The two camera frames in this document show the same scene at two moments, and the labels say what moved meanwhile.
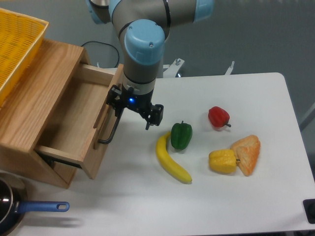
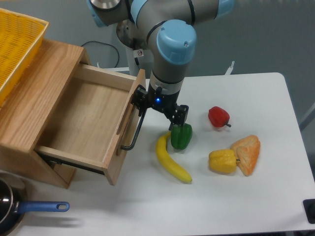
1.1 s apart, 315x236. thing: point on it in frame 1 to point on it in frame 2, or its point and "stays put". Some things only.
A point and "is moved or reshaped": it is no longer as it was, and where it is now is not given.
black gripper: x=118 y=98 to x=176 y=113
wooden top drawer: x=81 y=118 is moved or reshaped
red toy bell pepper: x=218 y=117 stays put
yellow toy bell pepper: x=223 y=161 stays put
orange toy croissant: x=247 y=149 stays put
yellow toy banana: x=170 y=166 stays put
